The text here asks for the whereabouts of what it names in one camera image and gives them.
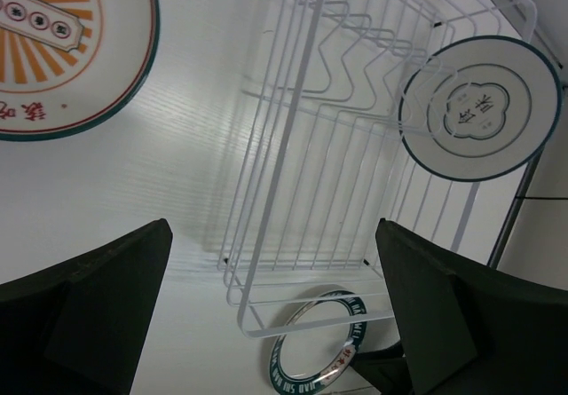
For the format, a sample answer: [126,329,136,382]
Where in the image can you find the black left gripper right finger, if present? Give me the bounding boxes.
[375,219,567,394]

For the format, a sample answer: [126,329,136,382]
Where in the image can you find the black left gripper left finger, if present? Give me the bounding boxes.
[1,218,172,394]

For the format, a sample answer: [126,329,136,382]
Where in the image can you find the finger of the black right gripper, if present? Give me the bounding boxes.
[352,341,414,395]

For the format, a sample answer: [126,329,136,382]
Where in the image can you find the green rimmed lettered plate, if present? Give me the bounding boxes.
[269,288,367,394]

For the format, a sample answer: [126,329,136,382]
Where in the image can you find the white plate with dark rim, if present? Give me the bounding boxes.
[398,36,563,182]

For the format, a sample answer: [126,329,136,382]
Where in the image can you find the orange sunburst plate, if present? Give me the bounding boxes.
[1,0,161,142]

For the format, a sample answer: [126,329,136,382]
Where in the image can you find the white wire dish rack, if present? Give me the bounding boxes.
[218,0,538,339]

